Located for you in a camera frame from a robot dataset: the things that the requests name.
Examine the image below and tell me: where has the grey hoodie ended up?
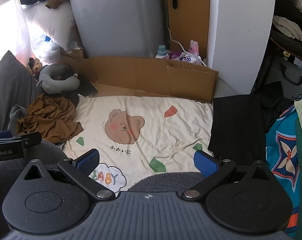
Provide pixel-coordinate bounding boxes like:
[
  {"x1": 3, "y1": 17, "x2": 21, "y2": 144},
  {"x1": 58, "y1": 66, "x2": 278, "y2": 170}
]
[{"x1": 7, "y1": 104, "x2": 29, "y2": 133}]

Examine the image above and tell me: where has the folded black garment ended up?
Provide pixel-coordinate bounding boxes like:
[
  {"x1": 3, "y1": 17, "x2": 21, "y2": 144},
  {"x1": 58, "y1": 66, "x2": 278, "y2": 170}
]
[{"x1": 207, "y1": 94, "x2": 268, "y2": 167}]

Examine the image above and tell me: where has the white cloth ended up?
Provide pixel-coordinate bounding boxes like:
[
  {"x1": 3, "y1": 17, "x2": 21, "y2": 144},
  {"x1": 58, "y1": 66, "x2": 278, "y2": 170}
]
[{"x1": 272, "y1": 16, "x2": 302, "y2": 42}]

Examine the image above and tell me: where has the folded cardboard sheet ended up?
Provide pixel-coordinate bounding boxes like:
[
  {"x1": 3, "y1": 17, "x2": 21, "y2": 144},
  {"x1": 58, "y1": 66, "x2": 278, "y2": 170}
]
[{"x1": 58, "y1": 55, "x2": 219, "y2": 103}]

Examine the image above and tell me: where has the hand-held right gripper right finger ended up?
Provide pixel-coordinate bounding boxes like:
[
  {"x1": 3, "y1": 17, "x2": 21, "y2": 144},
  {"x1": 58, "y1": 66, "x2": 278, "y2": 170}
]
[{"x1": 181, "y1": 150, "x2": 278, "y2": 201}]

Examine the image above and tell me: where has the pink packet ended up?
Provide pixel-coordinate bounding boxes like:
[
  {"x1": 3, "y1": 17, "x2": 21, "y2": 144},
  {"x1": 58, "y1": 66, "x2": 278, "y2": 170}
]
[{"x1": 188, "y1": 40, "x2": 200, "y2": 57}]

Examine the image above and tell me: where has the white cable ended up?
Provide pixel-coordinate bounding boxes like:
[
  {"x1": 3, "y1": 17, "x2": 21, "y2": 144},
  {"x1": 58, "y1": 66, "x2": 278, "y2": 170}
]
[{"x1": 166, "y1": 12, "x2": 208, "y2": 67}]

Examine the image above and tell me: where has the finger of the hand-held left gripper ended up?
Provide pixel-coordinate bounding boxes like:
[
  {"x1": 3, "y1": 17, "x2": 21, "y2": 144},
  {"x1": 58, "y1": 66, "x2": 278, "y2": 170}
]
[{"x1": 12, "y1": 132, "x2": 42, "y2": 146}]

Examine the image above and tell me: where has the teal printed cloth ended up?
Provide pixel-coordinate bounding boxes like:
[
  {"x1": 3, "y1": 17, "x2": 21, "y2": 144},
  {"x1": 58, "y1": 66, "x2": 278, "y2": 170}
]
[{"x1": 265, "y1": 105, "x2": 302, "y2": 240}]

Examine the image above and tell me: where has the small teddy bear toy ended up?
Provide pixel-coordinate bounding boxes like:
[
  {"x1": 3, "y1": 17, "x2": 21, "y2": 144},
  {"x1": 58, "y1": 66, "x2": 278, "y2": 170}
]
[{"x1": 28, "y1": 57, "x2": 43, "y2": 77}]

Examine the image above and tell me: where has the black clothing heap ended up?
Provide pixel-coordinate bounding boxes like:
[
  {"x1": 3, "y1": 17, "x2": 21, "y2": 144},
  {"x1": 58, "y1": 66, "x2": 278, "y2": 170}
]
[{"x1": 251, "y1": 81, "x2": 295, "y2": 132}]

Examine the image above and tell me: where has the dark grey pillow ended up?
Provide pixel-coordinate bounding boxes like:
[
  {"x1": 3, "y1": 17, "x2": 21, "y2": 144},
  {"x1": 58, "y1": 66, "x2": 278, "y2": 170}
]
[{"x1": 0, "y1": 50, "x2": 42, "y2": 134}]

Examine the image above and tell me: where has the white pillow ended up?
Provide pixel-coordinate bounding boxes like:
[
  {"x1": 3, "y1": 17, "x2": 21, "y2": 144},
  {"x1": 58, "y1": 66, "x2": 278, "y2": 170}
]
[{"x1": 24, "y1": 1, "x2": 77, "y2": 53}]

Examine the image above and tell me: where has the pink sheer curtain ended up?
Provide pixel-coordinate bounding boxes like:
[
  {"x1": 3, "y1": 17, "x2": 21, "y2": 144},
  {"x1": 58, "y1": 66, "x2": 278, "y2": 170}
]
[{"x1": 0, "y1": 0, "x2": 35, "y2": 63}]

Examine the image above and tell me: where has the grey bag with black handles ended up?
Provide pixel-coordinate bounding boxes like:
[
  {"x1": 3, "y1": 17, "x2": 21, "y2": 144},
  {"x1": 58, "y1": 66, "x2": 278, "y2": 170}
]
[{"x1": 251, "y1": 55, "x2": 302, "y2": 100}]

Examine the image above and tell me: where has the black office chair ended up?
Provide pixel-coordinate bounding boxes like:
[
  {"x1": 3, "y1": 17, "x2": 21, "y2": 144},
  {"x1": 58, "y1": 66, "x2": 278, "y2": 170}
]
[{"x1": 268, "y1": 0, "x2": 302, "y2": 64}]

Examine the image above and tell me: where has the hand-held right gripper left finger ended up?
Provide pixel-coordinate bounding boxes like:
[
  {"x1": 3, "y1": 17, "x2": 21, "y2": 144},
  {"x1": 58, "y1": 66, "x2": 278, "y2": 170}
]
[{"x1": 23, "y1": 149, "x2": 116, "y2": 201}]

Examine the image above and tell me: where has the cream bear printed blanket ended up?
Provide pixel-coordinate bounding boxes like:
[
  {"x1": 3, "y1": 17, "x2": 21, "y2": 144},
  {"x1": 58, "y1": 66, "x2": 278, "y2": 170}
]
[{"x1": 62, "y1": 94, "x2": 214, "y2": 193}]

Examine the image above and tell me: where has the upright cardboard panel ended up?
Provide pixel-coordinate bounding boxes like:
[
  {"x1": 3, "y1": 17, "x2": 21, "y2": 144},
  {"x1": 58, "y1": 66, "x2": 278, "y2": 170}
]
[{"x1": 163, "y1": 0, "x2": 211, "y2": 60}]

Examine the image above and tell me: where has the grey neck pillow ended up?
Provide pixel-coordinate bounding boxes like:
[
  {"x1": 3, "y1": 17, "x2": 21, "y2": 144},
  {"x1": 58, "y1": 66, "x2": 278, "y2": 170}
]
[{"x1": 36, "y1": 64, "x2": 81, "y2": 95}]

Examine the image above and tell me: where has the brown printed t-shirt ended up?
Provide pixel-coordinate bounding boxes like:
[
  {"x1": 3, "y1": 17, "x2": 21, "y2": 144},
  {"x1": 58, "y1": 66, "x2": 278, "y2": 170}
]
[{"x1": 16, "y1": 95, "x2": 84, "y2": 144}]

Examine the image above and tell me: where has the bottle with blue cap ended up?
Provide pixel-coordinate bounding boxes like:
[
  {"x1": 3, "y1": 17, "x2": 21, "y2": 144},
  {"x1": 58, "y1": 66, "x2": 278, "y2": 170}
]
[{"x1": 155, "y1": 45, "x2": 170, "y2": 59}]

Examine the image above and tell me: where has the clear plastic bag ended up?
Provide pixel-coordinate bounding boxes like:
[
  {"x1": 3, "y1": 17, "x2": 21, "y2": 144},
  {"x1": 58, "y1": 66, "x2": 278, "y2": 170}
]
[{"x1": 32, "y1": 36, "x2": 64, "y2": 60}]

